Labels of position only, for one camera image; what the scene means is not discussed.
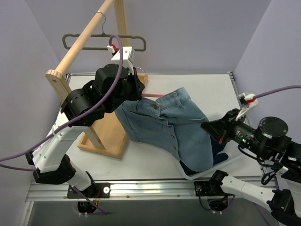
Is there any pink hanger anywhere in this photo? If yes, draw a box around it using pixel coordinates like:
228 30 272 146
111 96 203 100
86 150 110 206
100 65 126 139
135 67 164 98

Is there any grey metal hanger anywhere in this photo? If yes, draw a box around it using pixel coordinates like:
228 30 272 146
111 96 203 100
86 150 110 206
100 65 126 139
62 10 147 52

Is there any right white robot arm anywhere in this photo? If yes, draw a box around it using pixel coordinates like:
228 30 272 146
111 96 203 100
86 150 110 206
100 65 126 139
201 109 301 226

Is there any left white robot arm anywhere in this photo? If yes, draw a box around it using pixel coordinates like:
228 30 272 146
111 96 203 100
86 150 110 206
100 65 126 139
26 64 145 197

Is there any white plastic basket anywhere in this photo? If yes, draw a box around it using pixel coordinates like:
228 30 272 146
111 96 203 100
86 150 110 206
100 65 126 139
178 116 242 179

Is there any wooden clothes rack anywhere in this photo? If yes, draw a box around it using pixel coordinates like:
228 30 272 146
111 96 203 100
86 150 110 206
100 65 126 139
46 0 147 159

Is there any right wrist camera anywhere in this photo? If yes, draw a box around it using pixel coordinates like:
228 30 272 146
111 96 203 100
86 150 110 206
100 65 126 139
236 92 259 121

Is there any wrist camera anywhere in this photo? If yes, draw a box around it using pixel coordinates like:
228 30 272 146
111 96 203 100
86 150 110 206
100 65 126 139
107 44 135 74
236 92 259 121

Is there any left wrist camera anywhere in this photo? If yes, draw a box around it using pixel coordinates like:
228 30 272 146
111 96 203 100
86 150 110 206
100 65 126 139
107 44 135 74

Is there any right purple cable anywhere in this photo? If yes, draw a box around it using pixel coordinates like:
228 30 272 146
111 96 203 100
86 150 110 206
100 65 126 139
209 85 301 226

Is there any aluminium rail frame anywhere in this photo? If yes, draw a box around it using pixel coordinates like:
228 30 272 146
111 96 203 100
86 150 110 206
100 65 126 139
26 72 268 217

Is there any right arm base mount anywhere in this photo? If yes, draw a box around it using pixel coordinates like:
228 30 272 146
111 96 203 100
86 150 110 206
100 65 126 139
194 180 236 215

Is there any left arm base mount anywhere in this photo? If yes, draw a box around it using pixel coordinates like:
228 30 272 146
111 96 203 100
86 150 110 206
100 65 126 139
67 182 111 215

